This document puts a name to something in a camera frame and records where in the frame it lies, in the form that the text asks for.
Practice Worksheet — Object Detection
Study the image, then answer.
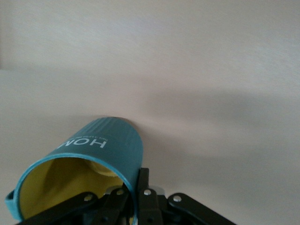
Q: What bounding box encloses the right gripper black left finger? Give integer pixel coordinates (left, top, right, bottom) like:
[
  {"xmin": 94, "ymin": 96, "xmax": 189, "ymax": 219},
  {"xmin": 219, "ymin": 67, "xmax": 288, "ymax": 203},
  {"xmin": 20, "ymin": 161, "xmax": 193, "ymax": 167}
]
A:
[{"xmin": 14, "ymin": 184, "xmax": 131, "ymax": 225}]

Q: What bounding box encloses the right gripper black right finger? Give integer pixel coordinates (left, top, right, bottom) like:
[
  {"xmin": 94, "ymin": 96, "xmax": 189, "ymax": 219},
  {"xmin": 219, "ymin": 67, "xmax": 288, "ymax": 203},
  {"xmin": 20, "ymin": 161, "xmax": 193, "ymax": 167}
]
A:
[{"xmin": 137, "ymin": 167, "xmax": 239, "ymax": 225}]

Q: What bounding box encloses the teal cup yellow inside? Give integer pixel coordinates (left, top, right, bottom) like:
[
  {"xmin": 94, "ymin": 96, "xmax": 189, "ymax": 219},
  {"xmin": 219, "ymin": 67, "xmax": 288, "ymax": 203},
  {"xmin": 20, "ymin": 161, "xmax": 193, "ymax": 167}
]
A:
[{"xmin": 4, "ymin": 116, "xmax": 144, "ymax": 223}]

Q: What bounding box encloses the brown table cover sheet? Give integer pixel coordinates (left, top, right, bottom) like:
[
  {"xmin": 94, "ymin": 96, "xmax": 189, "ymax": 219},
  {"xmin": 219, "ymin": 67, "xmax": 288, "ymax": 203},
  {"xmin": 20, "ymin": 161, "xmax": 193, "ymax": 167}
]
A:
[{"xmin": 0, "ymin": 0, "xmax": 300, "ymax": 225}]

